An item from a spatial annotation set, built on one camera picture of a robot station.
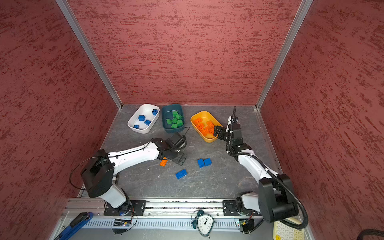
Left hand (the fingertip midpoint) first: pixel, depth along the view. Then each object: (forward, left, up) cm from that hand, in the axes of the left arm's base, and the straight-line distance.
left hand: (176, 158), depth 86 cm
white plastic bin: (+41, +29, -2) cm, 50 cm away
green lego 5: (+29, +1, -3) cm, 29 cm away
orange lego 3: (+22, -18, -4) cm, 29 cm away
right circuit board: (-31, -36, -7) cm, 49 cm away
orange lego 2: (+28, -22, -4) cm, 36 cm away
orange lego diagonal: (0, +8, -5) cm, 10 cm away
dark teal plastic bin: (+39, +12, -3) cm, 41 cm away
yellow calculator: (-34, -52, -3) cm, 62 cm away
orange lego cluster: (+27, -14, -4) cm, 31 cm away
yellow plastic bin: (+30, -17, -5) cm, 35 cm away
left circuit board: (-31, +25, -8) cm, 41 cm away
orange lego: (+32, -12, -5) cm, 35 cm away
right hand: (+14, -25, +9) cm, 30 cm away
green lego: (+39, +6, -4) cm, 40 cm away
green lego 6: (+26, +5, -4) cm, 27 cm away
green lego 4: (+32, +5, -4) cm, 33 cm away
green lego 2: (+35, +2, -4) cm, 36 cm away
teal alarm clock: (-31, -16, -1) cm, 35 cm away
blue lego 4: (-1, -14, -5) cm, 15 cm away
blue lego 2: (+38, +21, -2) cm, 44 cm away
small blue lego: (+26, +32, -5) cm, 42 cm away
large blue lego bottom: (-8, -3, -4) cm, 10 cm away
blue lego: (+33, +30, -4) cm, 45 cm away
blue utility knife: (-32, +44, -2) cm, 54 cm away
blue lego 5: (+1, -19, -7) cm, 20 cm away
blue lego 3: (+30, +25, -4) cm, 39 cm away
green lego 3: (+31, +10, -4) cm, 33 cm away
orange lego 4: (+23, -22, -4) cm, 32 cm away
